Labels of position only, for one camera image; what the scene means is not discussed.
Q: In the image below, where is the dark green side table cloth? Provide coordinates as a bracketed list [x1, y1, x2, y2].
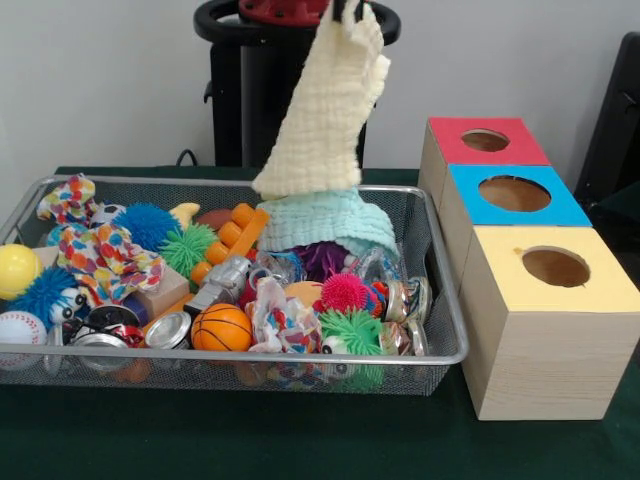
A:
[597, 192, 640, 236]

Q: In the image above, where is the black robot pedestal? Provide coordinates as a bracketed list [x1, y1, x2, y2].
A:
[193, 0, 402, 169]

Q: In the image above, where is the wire mesh bin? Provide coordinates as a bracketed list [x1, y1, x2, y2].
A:
[0, 174, 471, 397]

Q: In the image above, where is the orange toy basketball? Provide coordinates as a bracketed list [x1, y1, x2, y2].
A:
[190, 303, 254, 352]

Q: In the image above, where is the black upright panel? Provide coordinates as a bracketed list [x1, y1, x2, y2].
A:
[573, 32, 640, 201]

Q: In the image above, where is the cream knitted cloth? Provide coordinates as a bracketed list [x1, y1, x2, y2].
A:
[252, 0, 391, 199]

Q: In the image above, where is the white toy baseball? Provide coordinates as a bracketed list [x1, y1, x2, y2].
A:
[0, 310, 49, 346]

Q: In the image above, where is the yellow plush toy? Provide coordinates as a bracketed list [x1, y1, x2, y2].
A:
[169, 202, 201, 231]

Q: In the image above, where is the yellow plastic ball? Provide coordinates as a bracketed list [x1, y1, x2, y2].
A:
[0, 244, 45, 301]

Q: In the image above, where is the wooden box with three holes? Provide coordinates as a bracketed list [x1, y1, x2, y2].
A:
[418, 117, 640, 421]

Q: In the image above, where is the light blue waffle cloth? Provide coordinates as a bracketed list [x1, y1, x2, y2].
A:
[257, 187, 401, 259]

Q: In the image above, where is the green spiky rubber ball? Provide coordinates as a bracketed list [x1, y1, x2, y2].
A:
[318, 307, 385, 356]

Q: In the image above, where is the blue spiky rubber ball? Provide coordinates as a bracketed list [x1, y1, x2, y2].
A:
[113, 202, 184, 251]

